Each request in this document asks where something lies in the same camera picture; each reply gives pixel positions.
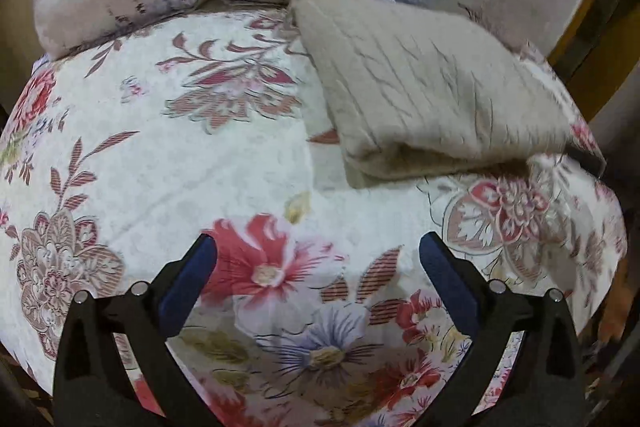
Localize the beige cable-knit sweater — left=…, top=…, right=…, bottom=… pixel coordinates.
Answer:
left=290, top=0, right=605, bottom=180

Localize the floral bed sheet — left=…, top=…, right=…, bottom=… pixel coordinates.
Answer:
left=1, top=10, right=627, bottom=426

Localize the wooden headboard frame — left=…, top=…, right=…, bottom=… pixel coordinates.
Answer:
left=548, top=0, right=639, bottom=121

